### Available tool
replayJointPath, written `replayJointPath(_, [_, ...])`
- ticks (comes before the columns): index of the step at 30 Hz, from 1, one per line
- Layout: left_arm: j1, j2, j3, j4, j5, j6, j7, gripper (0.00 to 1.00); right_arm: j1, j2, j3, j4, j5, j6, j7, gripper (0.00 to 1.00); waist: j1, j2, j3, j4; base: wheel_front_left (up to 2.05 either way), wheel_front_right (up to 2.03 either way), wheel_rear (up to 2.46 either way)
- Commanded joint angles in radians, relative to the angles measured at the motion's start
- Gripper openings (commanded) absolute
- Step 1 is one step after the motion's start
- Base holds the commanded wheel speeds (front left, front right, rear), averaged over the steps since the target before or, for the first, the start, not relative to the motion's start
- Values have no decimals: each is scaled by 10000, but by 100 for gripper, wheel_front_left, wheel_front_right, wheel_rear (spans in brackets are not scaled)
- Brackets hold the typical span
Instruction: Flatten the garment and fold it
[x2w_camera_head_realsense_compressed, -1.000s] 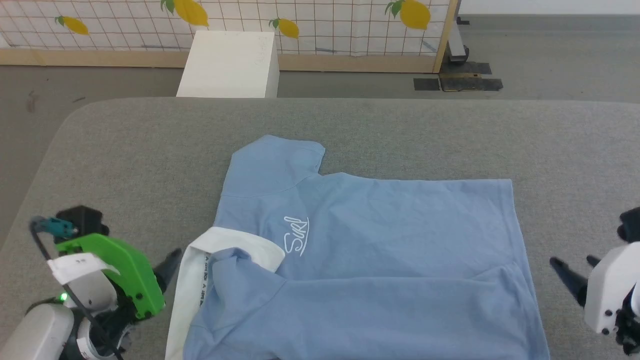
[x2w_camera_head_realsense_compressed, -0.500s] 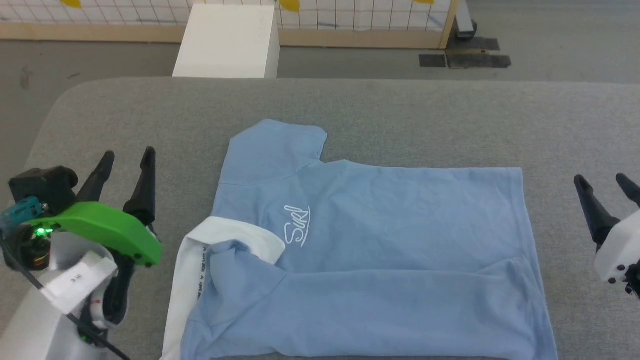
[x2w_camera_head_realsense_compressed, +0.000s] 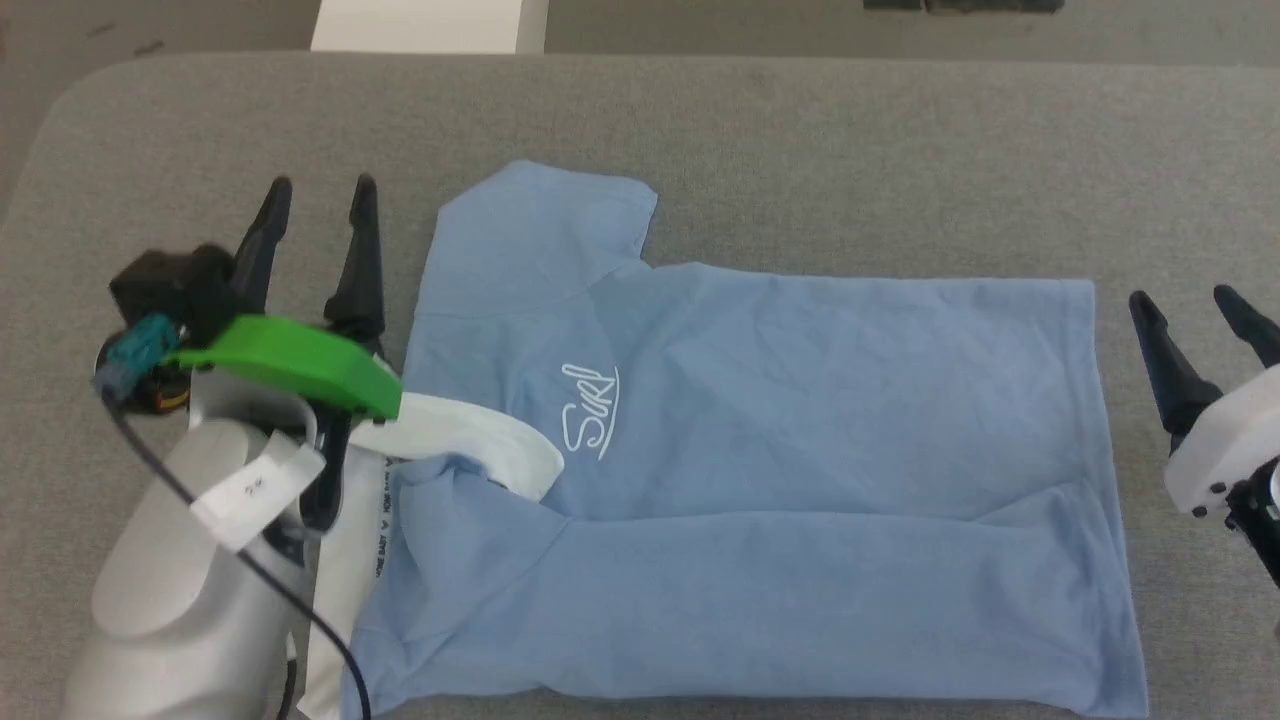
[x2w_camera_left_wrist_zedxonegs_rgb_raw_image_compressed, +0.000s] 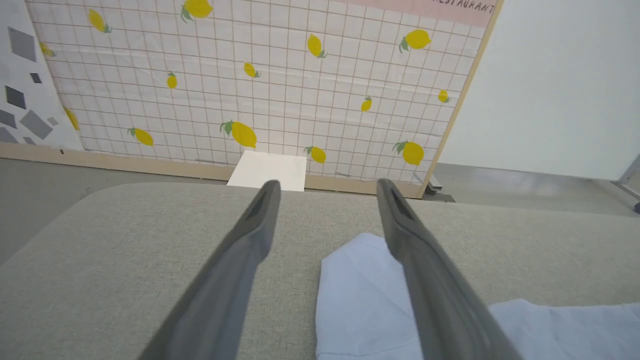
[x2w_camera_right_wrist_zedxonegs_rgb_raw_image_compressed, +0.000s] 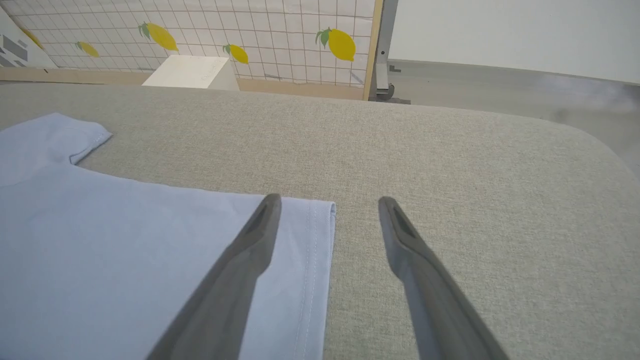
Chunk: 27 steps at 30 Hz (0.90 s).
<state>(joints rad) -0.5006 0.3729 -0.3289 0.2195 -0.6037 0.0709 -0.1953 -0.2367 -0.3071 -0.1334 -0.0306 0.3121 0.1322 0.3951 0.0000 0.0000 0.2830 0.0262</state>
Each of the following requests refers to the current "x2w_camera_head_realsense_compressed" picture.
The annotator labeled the light blue t-shirt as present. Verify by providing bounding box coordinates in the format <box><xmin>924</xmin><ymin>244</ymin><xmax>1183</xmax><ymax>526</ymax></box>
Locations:
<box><xmin>298</xmin><ymin>160</ymin><xmax>1151</xmax><ymax>720</ymax></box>

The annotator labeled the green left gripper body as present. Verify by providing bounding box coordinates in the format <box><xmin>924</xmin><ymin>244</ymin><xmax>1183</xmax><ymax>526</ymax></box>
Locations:
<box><xmin>163</xmin><ymin>314</ymin><xmax>404</xmax><ymax>533</ymax></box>

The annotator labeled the teal left cable connector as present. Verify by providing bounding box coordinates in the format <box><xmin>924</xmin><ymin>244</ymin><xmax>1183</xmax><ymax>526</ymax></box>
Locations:
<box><xmin>94</xmin><ymin>312</ymin><xmax>183</xmax><ymax>403</ymax></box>

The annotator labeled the dark flat object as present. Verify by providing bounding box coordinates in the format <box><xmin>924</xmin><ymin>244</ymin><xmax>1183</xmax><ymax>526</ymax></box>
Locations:
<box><xmin>862</xmin><ymin>0</ymin><xmax>1067</xmax><ymax>15</ymax></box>

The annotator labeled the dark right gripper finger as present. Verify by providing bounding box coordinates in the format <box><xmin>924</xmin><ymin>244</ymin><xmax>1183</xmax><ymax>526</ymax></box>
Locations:
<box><xmin>1213</xmin><ymin>284</ymin><xmax>1280</xmax><ymax>370</ymax></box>
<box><xmin>1128</xmin><ymin>290</ymin><xmax>1224</xmax><ymax>463</ymax></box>

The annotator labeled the white flat box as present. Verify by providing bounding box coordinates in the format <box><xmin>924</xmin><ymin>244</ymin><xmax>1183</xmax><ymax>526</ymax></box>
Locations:
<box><xmin>310</xmin><ymin>0</ymin><xmax>549</xmax><ymax>55</ymax></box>

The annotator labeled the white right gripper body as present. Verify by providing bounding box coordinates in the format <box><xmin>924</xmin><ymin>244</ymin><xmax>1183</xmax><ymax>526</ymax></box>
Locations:
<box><xmin>1163</xmin><ymin>362</ymin><xmax>1280</xmax><ymax>591</ymax></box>

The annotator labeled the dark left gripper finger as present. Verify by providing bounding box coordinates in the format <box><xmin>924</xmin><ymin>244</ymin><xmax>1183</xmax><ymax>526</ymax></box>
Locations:
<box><xmin>322</xmin><ymin>173</ymin><xmax>387</xmax><ymax>353</ymax></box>
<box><xmin>230</xmin><ymin>177</ymin><xmax>294</xmax><ymax>313</ymax></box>

